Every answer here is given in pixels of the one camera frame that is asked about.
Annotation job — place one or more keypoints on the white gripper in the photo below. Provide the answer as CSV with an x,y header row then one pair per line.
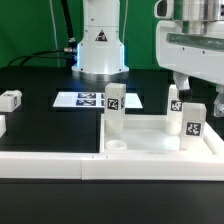
x,y
198,56

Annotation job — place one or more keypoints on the white square table top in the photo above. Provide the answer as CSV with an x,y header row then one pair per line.
x,y
147,134

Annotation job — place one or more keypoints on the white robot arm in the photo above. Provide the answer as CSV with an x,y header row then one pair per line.
x,y
100,54

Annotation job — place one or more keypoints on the white sheet with tags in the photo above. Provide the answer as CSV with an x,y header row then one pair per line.
x,y
91,100

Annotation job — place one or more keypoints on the white L-shaped obstacle fence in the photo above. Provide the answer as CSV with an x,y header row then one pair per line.
x,y
111,166

